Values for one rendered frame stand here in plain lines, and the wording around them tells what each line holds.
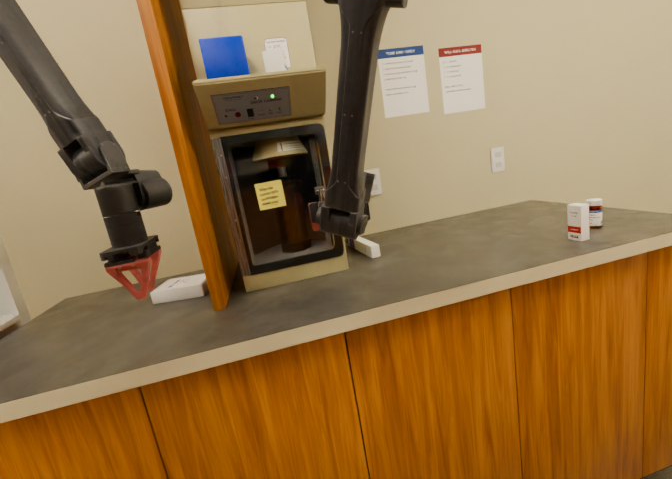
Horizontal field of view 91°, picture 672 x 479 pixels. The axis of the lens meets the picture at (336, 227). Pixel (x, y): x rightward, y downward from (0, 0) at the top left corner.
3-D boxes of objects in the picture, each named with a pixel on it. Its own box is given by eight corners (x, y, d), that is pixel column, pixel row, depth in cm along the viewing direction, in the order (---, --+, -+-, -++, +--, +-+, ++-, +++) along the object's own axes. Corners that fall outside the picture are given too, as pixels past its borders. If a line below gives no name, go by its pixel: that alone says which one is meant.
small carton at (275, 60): (271, 81, 88) (266, 57, 87) (289, 77, 88) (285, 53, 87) (266, 76, 83) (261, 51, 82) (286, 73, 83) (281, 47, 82)
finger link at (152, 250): (171, 282, 66) (158, 237, 64) (161, 295, 60) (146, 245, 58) (135, 290, 65) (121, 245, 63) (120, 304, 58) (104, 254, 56)
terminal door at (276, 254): (245, 276, 97) (213, 138, 89) (344, 254, 102) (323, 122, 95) (244, 277, 96) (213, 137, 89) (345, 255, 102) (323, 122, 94)
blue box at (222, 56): (213, 90, 87) (205, 53, 85) (251, 85, 89) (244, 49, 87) (207, 79, 77) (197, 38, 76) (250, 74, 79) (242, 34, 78)
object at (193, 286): (170, 290, 113) (167, 279, 112) (217, 282, 113) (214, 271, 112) (152, 304, 101) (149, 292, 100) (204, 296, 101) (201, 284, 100)
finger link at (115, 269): (169, 285, 65) (156, 239, 63) (158, 299, 58) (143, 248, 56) (132, 293, 63) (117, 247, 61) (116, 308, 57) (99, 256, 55)
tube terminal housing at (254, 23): (248, 269, 122) (198, 46, 107) (333, 251, 128) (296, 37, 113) (245, 292, 98) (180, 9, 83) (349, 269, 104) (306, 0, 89)
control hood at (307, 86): (208, 131, 89) (199, 92, 87) (324, 115, 95) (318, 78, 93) (200, 125, 78) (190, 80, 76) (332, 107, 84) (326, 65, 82)
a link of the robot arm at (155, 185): (66, 161, 57) (96, 140, 54) (125, 158, 67) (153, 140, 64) (99, 225, 58) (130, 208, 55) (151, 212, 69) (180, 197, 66)
